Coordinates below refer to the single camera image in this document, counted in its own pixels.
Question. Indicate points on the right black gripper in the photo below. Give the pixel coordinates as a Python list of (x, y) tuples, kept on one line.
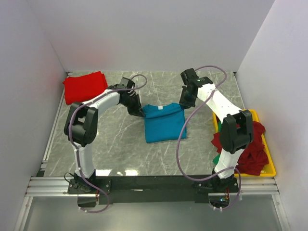
[(186, 96)]

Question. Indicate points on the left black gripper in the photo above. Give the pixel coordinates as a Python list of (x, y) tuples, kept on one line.
[(133, 103)]

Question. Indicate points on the blue t shirt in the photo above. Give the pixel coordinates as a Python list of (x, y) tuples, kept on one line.
[(163, 123)]

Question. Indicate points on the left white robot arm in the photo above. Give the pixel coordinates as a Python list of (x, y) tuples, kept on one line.
[(82, 122)]

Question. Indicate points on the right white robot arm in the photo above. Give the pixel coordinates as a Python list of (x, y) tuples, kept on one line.
[(236, 124)]

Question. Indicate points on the folded red t shirt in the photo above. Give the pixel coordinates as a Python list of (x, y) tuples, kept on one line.
[(84, 88)]

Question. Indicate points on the green t shirt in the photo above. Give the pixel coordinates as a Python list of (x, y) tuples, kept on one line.
[(215, 160)]

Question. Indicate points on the black base beam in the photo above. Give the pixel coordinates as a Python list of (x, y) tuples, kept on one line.
[(146, 189)]

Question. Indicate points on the dark red t shirt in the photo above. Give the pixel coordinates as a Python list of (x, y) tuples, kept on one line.
[(254, 158)]

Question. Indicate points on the aluminium frame rail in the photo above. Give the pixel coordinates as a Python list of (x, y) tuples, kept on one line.
[(56, 186)]

